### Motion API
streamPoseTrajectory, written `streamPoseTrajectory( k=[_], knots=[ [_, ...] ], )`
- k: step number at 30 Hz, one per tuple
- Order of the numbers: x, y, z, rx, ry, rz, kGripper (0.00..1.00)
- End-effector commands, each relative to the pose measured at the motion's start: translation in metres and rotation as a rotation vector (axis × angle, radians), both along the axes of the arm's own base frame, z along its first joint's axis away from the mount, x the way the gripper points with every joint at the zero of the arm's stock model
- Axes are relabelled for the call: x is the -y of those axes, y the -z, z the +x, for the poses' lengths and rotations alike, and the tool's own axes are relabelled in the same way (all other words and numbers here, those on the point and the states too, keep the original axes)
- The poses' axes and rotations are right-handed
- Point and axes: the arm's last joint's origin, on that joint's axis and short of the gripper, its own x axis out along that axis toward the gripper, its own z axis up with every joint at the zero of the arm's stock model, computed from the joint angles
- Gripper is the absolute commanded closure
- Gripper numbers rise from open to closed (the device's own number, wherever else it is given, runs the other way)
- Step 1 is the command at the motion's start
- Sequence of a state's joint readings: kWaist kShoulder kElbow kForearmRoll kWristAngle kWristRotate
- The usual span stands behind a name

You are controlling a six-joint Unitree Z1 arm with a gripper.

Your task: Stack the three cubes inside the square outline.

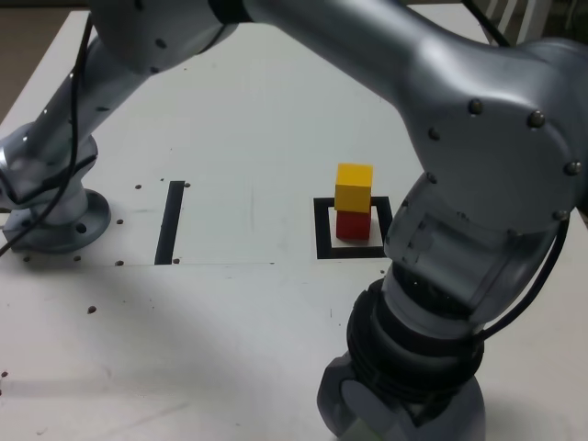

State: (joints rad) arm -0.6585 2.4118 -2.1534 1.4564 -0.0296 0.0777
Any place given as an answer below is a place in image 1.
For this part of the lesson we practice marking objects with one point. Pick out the white furniture leg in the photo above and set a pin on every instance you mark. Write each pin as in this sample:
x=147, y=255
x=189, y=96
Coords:
x=533, y=18
x=504, y=14

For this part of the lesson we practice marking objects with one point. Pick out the red cube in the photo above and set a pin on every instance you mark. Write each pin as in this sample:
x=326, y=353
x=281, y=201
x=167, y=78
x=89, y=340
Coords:
x=353, y=226

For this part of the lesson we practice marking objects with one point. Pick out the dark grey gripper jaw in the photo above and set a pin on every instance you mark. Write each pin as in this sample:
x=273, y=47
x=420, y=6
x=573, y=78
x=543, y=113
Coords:
x=331, y=399

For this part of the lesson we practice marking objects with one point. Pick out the yellow cube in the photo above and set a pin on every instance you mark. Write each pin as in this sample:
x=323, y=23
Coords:
x=353, y=188

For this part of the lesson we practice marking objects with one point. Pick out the black tape square outline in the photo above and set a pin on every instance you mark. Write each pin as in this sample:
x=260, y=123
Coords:
x=324, y=229

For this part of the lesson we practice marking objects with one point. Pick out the black tape strip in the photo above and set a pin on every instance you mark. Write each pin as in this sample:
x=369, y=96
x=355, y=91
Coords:
x=169, y=225

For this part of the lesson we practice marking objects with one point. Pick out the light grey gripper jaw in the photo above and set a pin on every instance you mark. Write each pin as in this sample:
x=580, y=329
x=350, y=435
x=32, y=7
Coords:
x=436, y=427

